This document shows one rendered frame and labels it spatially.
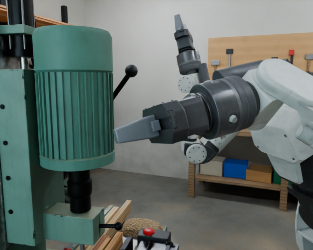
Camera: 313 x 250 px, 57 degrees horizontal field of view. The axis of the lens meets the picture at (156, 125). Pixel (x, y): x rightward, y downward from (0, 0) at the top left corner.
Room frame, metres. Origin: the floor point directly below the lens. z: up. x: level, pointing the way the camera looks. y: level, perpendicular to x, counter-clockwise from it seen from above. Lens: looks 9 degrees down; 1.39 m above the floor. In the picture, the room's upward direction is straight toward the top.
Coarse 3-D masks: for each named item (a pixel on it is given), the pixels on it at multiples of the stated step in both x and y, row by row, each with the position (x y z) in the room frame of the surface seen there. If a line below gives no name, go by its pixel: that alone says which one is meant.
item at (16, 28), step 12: (12, 0) 0.69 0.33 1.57; (24, 0) 0.70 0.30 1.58; (12, 12) 0.69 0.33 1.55; (24, 12) 0.70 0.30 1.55; (12, 24) 0.70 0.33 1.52; (24, 24) 0.70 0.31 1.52; (12, 36) 0.70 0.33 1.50; (24, 36) 0.69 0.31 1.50; (12, 48) 0.70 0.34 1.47; (24, 48) 0.69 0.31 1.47
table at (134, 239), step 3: (123, 222) 0.96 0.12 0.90; (162, 225) 0.93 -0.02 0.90; (165, 228) 0.92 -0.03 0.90; (117, 231) 0.89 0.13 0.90; (114, 234) 0.88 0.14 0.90; (123, 237) 0.86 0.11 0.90; (126, 237) 0.86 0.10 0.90; (135, 237) 0.86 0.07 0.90; (123, 240) 0.84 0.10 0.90; (135, 240) 0.84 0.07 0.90; (135, 243) 0.82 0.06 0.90; (135, 246) 0.81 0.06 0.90
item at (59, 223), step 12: (60, 204) 0.72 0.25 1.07; (48, 216) 0.67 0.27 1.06; (60, 216) 0.66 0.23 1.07; (72, 216) 0.66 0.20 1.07; (84, 216) 0.66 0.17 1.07; (96, 216) 0.66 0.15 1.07; (48, 228) 0.67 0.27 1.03; (60, 228) 0.66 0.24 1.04; (72, 228) 0.66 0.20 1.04; (84, 228) 0.65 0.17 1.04; (96, 228) 0.66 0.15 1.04; (60, 240) 0.66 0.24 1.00; (72, 240) 0.66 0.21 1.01; (84, 240) 0.65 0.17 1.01; (96, 240) 0.66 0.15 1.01
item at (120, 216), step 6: (126, 204) 1.02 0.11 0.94; (120, 210) 0.97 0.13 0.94; (126, 210) 0.99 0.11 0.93; (114, 216) 0.92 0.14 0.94; (120, 216) 0.93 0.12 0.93; (126, 216) 0.99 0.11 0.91; (108, 222) 0.88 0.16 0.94; (114, 222) 0.88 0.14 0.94; (120, 222) 0.93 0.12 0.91; (108, 228) 0.84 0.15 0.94; (114, 228) 0.88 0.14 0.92; (108, 234) 0.83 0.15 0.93; (90, 246) 0.74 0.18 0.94
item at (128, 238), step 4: (128, 236) 0.70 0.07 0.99; (128, 240) 0.68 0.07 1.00; (132, 240) 0.69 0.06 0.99; (124, 244) 0.66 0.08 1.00; (128, 244) 0.66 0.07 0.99; (132, 244) 0.69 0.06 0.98; (120, 248) 0.64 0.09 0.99; (124, 248) 0.64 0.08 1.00; (128, 248) 0.66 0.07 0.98; (132, 248) 0.69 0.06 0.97
